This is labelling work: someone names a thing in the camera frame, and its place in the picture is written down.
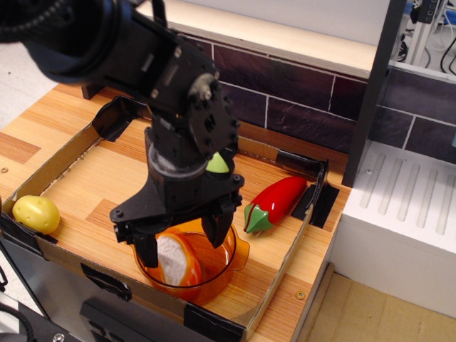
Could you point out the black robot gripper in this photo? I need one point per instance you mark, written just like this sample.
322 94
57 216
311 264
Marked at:
162 204

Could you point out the salmon sushi toy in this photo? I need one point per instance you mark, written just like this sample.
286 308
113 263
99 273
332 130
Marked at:
179 264

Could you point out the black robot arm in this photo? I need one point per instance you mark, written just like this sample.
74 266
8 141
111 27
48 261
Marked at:
110 43

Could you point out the orange transparent plastic pot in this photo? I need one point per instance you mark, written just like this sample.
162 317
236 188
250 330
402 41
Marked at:
218 265

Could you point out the cardboard fence with black tape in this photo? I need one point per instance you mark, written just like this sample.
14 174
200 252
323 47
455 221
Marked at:
81 273

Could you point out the green toy pear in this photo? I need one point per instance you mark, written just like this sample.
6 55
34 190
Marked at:
217 165

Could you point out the red toy chili pepper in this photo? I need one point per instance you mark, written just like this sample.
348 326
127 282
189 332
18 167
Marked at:
270 205

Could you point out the yellow toy potato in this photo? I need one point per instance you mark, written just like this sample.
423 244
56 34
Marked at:
38 213

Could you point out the white drain board sink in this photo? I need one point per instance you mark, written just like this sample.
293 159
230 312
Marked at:
397 230

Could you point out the black left corner post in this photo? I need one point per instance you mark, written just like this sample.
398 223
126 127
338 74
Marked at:
91 90

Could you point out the black vertical post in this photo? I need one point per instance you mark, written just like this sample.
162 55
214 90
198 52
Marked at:
375 90

